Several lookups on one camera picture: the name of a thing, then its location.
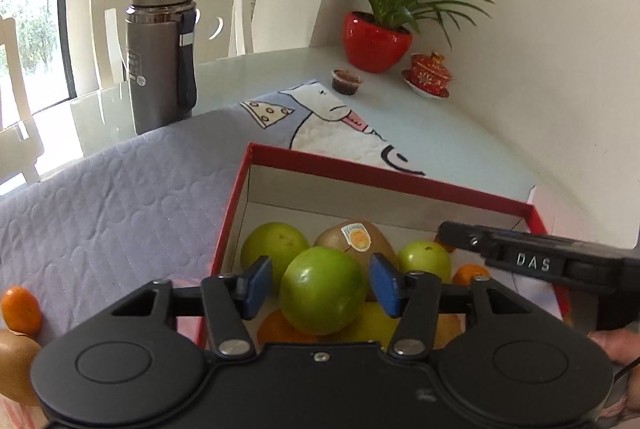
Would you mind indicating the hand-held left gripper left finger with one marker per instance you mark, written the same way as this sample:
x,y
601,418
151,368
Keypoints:
x,y
257,286

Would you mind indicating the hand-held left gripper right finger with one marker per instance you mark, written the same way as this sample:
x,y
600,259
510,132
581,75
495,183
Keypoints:
x,y
384,284

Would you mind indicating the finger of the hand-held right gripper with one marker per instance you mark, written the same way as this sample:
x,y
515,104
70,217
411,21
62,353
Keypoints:
x,y
465,236

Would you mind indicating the large orange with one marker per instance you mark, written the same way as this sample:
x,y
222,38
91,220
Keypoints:
x,y
285,333

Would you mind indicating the red cardboard box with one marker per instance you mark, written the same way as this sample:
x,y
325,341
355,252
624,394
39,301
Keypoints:
x,y
400,204

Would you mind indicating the person's right hand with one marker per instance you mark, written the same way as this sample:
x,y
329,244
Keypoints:
x,y
620,354

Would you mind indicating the small orange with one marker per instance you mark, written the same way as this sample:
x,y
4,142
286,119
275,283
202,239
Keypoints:
x,y
467,274
21,310
445,243

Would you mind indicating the yellow fruit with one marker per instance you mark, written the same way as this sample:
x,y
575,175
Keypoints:
x,y
372,326

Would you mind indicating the small green apple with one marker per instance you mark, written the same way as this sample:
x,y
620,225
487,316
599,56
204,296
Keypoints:
x,y
425,260

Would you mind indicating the brown kiwi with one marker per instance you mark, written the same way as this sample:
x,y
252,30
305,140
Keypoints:
x,y
330,240

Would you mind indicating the lilac quilted printed blanket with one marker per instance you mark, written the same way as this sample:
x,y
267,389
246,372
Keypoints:
x,y
125,209

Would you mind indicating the red lidded tea cup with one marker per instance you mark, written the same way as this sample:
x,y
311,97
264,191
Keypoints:
x,y
430,71

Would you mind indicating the small dark jelly cup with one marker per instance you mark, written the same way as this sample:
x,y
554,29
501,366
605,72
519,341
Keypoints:
x,y
346,81

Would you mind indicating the red plant pot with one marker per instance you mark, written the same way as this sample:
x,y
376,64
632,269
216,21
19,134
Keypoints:
x,y
375,44

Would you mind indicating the grey thermos bottle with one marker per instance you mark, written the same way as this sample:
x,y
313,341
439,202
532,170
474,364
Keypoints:
x,y
157,59

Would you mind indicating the pink cloth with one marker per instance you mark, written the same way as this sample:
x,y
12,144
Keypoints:
x,y
17,415

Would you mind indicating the white plastic chair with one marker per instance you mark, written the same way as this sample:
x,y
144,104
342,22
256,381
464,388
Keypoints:
x,y
17,109
220,4

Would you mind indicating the dark framed window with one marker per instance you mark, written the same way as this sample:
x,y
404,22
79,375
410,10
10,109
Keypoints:
x,y
30,9

